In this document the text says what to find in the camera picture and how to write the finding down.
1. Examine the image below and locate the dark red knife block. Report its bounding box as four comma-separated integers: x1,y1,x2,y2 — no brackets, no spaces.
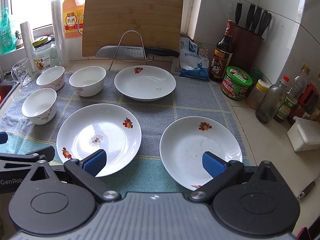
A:
230,1,273,73

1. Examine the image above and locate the yellow label oil bottle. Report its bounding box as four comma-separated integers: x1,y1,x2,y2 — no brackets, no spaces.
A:
274,64,310,123

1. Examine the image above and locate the dark vinegar bottle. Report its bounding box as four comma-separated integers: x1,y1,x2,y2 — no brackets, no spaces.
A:
209,20,236,82

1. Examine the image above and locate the yellow lid spice jar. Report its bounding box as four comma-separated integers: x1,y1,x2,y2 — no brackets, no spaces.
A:
246,79,270,109

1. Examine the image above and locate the metal wire board stand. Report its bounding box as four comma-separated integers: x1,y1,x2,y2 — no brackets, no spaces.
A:
108,30,148,72

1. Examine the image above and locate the glass jar yellow lid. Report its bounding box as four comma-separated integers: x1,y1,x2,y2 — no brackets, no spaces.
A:
32,36,59,71

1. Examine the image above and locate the green lid sauce jar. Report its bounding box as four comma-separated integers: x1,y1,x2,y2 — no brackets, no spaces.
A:
221,66,253,100

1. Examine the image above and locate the plastic cup stack tall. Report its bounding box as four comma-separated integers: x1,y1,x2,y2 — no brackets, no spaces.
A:
51,0,69,67

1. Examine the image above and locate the orange cooking wine jug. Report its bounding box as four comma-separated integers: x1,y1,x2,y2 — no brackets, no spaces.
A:
62,0,85,39

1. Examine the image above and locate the clear glass mug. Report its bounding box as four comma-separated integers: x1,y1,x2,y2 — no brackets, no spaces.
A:
11,58,33,87

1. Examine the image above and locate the plastic cup stack short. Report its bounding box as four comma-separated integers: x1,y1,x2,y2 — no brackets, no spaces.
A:
20,22,38,73

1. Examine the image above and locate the white plastic box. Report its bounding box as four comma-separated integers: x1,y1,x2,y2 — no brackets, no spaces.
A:
287,116,320,152

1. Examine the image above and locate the white floral bowl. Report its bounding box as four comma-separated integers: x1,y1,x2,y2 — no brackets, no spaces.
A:
22,88,57,125
36,66,65,91
69,66,107,97

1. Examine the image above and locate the kitchen knife black handle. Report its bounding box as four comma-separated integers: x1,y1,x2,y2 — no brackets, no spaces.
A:
95,46,180,59

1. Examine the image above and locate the white plate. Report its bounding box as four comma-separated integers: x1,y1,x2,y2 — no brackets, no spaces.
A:
114,66,176,101
56,103,142,177
159,116,242,191

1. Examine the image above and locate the blue white salt bag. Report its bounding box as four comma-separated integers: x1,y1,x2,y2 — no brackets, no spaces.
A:
179,36,209,81

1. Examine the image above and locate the bamboo cutting board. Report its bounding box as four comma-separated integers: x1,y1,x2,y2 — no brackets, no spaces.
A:
82,0,183,57

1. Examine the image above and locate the clear oil glass bottle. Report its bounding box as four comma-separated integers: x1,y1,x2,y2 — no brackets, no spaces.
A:
255,75,290,124

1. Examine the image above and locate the red chili sauce bottle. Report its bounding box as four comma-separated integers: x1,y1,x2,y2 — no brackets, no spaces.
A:
287,74,319,125

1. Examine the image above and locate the white plate back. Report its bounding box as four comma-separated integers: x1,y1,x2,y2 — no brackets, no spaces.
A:
114,66,176,101

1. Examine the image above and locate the grey checked dish mat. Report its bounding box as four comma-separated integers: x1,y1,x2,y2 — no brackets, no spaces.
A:
1,72,242,194

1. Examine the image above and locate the green detergent bottle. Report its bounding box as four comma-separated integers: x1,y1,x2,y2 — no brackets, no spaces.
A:
0,7,16,54

